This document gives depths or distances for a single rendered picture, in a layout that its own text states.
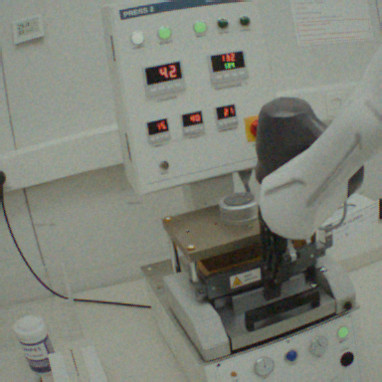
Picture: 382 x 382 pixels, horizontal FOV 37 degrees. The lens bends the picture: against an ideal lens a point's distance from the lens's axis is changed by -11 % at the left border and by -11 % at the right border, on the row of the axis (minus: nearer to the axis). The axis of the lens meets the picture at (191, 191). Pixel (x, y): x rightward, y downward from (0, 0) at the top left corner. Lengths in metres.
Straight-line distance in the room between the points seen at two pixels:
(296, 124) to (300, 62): 0.95
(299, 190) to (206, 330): 0.41
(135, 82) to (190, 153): 0.19
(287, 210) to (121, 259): 1.07
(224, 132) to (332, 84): 0.65
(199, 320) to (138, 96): 0.45
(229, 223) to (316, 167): 0.47
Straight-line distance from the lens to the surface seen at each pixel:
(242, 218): 1.16
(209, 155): 1.28
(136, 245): 1.78
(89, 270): 1.79
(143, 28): 1.20
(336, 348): 1.19
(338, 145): 0.70
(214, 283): 1.12
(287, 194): 0.77
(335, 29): 1.84
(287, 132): 0.85
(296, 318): 1.13
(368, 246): 1.72
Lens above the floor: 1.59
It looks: 21 degrees down
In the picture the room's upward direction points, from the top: 9 degrees counter-clockwise
